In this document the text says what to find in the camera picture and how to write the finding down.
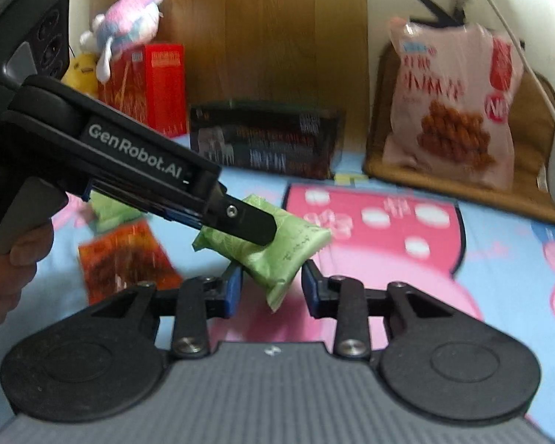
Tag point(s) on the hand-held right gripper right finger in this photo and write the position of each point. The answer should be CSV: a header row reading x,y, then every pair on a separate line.
x,y
310,286

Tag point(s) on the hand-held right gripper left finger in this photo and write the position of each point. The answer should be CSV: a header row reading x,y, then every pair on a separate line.
x,y
233,286

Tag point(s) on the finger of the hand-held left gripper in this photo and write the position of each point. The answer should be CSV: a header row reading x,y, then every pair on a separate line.
x,y
245,219

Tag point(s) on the light green snack packet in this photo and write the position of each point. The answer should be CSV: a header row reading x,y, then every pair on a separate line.
x,y
111,212
291,245

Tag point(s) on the black tin box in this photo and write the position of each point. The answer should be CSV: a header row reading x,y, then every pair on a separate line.
x,y
268,138

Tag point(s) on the red snack packet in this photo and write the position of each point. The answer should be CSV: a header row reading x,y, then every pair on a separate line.
x,y
120,259

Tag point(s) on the person's left hand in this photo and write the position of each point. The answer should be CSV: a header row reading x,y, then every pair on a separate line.
x,y
4,286

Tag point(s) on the red gift box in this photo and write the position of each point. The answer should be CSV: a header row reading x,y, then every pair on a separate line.
x,y
162,88

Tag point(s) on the yellow duck plush toy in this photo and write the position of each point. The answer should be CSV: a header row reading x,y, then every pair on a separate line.
x,y
83,71

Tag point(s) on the cartoon pig printed blanket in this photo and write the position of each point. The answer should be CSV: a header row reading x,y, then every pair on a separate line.
x,y
397,249

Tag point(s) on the pastel rainbow plush toy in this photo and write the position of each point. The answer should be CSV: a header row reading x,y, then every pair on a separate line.
x,y
129,18

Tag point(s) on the wooden headboard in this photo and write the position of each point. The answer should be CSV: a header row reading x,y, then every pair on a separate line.
x,y
259,32

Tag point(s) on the large pink snack bag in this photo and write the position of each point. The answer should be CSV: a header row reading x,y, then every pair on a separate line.
x,y
444,92

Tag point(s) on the brown seat mat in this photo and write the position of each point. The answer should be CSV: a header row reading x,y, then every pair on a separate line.
x,y
532,148

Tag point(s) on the black tape strip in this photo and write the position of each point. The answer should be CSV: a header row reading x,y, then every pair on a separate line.
x,y
437,9

